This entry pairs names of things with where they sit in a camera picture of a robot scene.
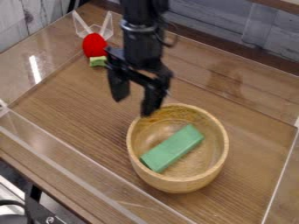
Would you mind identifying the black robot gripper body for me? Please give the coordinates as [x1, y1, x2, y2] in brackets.
[104, 20, 175, 95]

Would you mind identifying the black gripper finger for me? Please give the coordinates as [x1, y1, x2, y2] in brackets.
[107, 67, 130, 102]
[140, 79, 171, 116]

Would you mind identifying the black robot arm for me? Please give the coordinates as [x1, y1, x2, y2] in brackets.
[106, 0, 176, 116]

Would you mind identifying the light wooden bowl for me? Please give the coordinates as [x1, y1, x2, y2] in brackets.
[126, 103, 230, 193]

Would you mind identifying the red plush strawberry toy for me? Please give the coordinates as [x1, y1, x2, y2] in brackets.
[82, 32, 108, 67]

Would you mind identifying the green rectangular block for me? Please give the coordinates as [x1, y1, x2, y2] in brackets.
[139, 124, 204, 173]

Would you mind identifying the black table leg bracket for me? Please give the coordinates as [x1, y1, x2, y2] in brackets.
[24, 185, 67, 224]

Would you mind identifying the black cable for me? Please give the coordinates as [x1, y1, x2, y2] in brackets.
[0, 200, 30, 222]

